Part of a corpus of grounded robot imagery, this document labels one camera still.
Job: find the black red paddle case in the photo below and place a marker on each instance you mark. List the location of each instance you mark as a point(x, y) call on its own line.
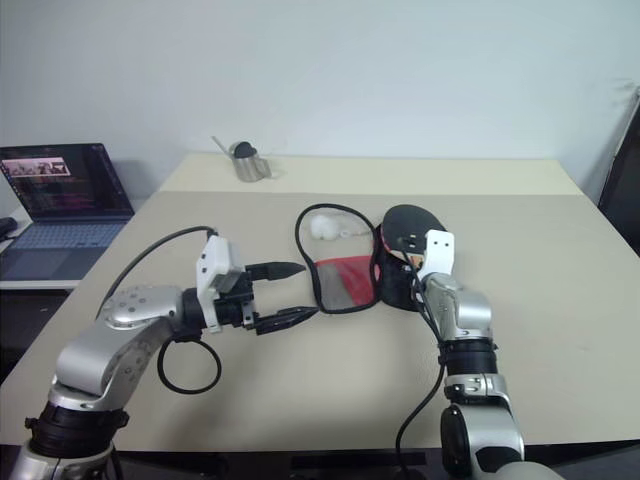
point(345, 285)

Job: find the small black object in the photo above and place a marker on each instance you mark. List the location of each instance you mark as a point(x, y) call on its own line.
point(6, 227)

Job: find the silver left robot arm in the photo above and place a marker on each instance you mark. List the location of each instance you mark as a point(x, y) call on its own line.
point(125, 320)

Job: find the thin metal stick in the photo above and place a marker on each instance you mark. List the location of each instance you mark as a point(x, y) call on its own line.
point(221, 144)

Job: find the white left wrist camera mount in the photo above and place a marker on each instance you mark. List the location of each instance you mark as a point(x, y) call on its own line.
point(216, 260)

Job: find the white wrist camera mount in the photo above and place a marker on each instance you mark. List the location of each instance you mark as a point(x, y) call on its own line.
point(216, 260)
point(437, 252)

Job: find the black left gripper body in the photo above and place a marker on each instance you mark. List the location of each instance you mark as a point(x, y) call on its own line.
point(235, 300)

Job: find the steel cup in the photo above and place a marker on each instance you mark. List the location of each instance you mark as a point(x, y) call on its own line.
point(250, 167)

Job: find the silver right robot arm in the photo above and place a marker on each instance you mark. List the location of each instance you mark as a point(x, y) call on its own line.
point(465, 310)

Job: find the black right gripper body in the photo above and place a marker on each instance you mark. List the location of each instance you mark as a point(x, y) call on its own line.
point(409, 242)

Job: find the dark monitor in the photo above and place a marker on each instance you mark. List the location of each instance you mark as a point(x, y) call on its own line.
point(622, 185)

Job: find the black object in cup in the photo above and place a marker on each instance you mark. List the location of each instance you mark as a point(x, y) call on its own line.
point(245, 149)

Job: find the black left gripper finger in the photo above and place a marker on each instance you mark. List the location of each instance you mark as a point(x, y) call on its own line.
point(280, 270)
point(285, 320)

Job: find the blue open laptop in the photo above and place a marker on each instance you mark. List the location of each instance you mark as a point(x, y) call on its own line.
point(60, 200)

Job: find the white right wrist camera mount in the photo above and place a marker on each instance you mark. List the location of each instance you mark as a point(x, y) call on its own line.
point(437, 252)

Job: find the white lumpy object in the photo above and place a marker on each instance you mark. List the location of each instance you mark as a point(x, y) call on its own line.
point(322, 227)

